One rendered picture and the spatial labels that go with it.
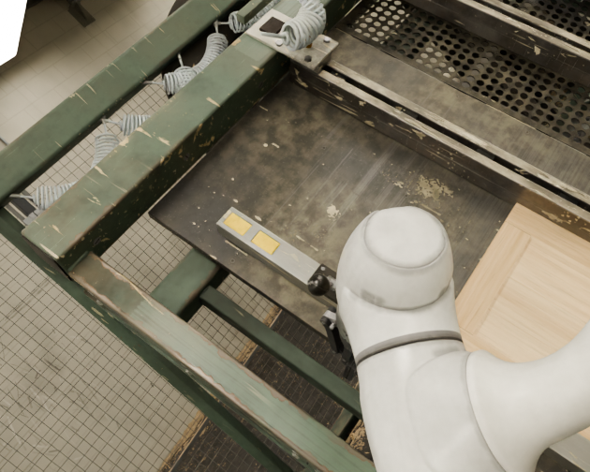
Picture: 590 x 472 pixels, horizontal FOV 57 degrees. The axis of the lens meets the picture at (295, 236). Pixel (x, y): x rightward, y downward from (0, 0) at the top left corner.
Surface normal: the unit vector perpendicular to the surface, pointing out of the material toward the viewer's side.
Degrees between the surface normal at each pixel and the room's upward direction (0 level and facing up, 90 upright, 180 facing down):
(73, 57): 90
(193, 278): 59
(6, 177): 90
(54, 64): 90
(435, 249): 68
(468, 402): 35
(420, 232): 64
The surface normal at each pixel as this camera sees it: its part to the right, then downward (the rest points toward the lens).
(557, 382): -0.62, -0.33
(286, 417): 0.02, -0.48
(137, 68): 0.43, -0.15
